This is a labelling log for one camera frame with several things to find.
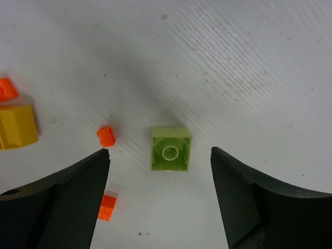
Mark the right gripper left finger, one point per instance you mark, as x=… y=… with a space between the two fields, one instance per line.
x=57 y=211

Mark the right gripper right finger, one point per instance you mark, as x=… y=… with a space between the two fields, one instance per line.
x=260 y=211

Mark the tiny orange lego lower right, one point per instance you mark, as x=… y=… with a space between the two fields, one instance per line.
x=107 y=206

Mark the tiny orange lego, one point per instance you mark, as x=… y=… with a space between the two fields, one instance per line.
x=107 y=206
x=8 y=91
x=106 y=136

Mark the tiny orange lego upper right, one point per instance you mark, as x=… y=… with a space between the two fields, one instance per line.
x=106 y=136

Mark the golden yellow curved lego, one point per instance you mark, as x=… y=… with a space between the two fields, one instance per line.
x=18 y=126

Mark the light green square lego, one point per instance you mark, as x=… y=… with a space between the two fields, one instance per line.
x=170 y=149

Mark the tiny orange lego centre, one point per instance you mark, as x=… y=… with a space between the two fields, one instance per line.
x=8 y=91

